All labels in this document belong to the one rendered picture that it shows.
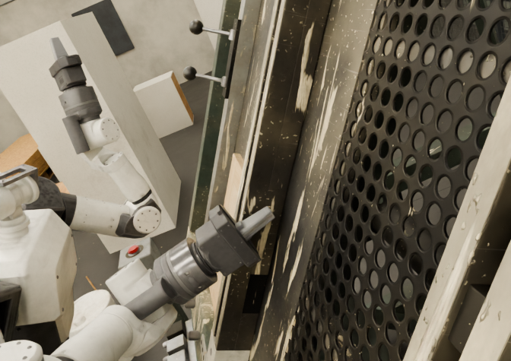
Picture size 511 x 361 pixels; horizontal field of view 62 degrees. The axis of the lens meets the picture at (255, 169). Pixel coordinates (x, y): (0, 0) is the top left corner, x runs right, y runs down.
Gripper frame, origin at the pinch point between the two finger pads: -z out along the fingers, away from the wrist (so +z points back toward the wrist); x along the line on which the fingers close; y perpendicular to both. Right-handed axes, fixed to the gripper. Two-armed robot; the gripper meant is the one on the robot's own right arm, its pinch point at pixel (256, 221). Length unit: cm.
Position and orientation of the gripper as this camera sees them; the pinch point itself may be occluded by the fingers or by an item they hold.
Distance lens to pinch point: 71.5
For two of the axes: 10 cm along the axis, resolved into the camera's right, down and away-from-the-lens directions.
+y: -2.1, -3.6, 9.1
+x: -5.3, -7.4, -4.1
